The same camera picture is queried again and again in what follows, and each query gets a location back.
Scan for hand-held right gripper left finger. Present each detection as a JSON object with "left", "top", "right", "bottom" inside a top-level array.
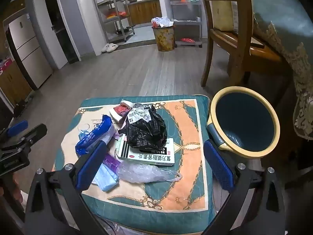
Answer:
[{"left": 24, "top": 141, "right": 115, "bottom": 235}]

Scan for white bag of rubbish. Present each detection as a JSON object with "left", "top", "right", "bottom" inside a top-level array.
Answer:
[{"left": 151, "top": 17, "right": 174, "bottom": 28}]

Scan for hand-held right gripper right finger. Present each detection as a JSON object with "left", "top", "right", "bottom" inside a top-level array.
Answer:
[{"left": 203, "top": 139, "right": 286, "bottom": 235}]

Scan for black plastic bag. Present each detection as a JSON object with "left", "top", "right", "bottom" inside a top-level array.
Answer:
[{"left": 120, "top": 105, "right": 168, "bottom": 150}]

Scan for wooden kitchen cabinet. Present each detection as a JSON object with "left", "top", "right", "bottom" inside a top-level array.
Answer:
[{"left": 127, "top": 0, "right": 162, "bottom": 25}]

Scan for teal embroidered tablecloth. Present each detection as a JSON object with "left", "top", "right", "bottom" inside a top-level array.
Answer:
[{"left": 249, "top": 0, "right": 313, "bottom": 137}]

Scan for metal shelf rack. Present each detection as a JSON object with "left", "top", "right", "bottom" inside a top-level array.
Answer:
[{"left": 91, "top": 0, "right": 136, "bottom": 42}]

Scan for floral trash can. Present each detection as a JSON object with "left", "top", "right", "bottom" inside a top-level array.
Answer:
[{"left": 152, "top": 26, "right": 176, "bottom": 52}]

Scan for red and white packet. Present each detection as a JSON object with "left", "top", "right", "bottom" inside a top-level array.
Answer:
[{"left": 109, "top": 99, "right": 134, "bottom": 122}]

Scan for silver refrigerator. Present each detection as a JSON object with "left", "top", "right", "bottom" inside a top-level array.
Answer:
[{"left": 3, "top": 13, "right": 53, "bottom": 90}]

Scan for wooden chair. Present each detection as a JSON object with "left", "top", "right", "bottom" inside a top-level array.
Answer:
[{"left": 199, "top": 0, "right": 284, "bottom": 87}]

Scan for white green medicine box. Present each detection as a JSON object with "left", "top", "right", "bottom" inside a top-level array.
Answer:
[{"left": 115, "top": 137, "right": 176, "bottom": 167}]

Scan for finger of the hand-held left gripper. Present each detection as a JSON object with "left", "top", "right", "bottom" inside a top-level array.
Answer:
[
  {"left": 0, "top": 120, "right": 28, "bottom": 139},
  {"left": 1, "top": 124, "right": 48, "bottom": 153}
]

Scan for clear plastic bag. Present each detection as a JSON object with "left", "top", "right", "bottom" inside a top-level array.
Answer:
[{"left": 117, "top": 162, "right": 183, "bottom": 183}]

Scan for wooden side cabinet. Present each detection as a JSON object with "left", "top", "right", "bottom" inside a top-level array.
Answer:
[{"left": 0, "top": 61, "right": 32, "bottom": 103}]

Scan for blue tissue packet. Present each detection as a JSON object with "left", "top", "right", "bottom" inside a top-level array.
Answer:
[{"left": 75, "top": 115, "right": 115, "bottom": 157}]

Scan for grey shelf trolley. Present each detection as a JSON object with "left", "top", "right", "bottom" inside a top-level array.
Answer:
[{"left": 167, "top": 0, "right": 203, "bottom": 48}]

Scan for teal waste bin yellow rim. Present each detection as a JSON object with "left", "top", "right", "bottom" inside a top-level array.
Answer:
[{"left": 207, "top": 86, "right": 281, "bottom": 159}]

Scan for dark glass door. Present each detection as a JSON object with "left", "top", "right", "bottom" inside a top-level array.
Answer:
[{"left": 43, "top": 0, "right": 80, "bottom": 64}]

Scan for yellow pillow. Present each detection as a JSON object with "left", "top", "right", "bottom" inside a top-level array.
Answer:
[{"left": 211, "top": 0, "right": 239, "bottom": 32}]

